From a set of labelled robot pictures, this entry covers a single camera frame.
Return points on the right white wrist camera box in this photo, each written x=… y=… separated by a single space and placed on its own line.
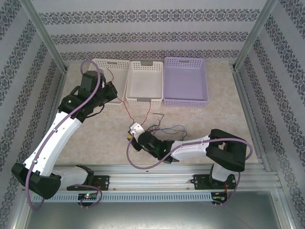
x=137 y=128

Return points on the grey sheet metal panel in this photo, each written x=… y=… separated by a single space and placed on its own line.
x=152 y=214

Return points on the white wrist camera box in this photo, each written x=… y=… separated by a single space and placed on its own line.
x=103 y=84
x=137 y=128

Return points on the right aluminium corner post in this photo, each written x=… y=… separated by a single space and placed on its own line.
x=253 y=35

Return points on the controller circuit board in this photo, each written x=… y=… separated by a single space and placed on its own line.
x=218 y=196
x=87 y=196

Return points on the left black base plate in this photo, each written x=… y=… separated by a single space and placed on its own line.
x=103 y=182

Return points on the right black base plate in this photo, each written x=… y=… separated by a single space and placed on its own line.
x=200 y=183

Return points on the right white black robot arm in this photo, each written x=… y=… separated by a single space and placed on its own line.
x=193 y=152

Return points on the right controller circuit board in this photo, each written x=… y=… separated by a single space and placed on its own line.
x=218 y=196

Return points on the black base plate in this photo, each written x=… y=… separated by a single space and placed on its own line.
x=103 y=182
x=200 y=183

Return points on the left controller circuit board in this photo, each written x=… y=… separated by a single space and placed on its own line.
x=87 y=196

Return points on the aluminium corner post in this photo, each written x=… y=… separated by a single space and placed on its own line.
x=253 y=35
x=45 y=35

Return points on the purple plastic basket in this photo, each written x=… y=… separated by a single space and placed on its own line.
x=184 y=81

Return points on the wide white plastic basket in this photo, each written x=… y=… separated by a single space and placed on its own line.
x=119 y=69

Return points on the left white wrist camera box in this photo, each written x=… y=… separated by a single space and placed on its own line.
x=103 y=84

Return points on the aluminium mounting rail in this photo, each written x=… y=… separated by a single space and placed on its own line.
x=152 y=179

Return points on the left aluminium corner post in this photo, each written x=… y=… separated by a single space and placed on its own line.
x=45 y=35

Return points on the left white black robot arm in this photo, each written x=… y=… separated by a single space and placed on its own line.
x=59 y=140

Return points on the left aluminium side rail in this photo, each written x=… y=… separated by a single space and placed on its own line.
x=62 y=83

